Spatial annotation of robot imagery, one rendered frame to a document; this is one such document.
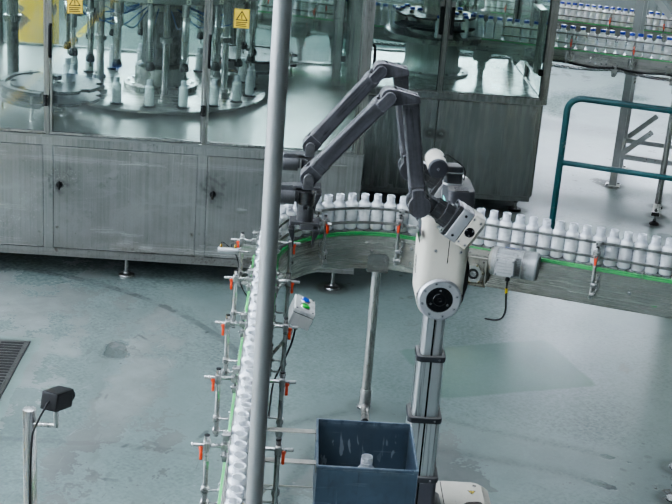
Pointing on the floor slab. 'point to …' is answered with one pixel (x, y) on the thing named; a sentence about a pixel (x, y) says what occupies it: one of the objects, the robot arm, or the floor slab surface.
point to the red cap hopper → (631, 109)
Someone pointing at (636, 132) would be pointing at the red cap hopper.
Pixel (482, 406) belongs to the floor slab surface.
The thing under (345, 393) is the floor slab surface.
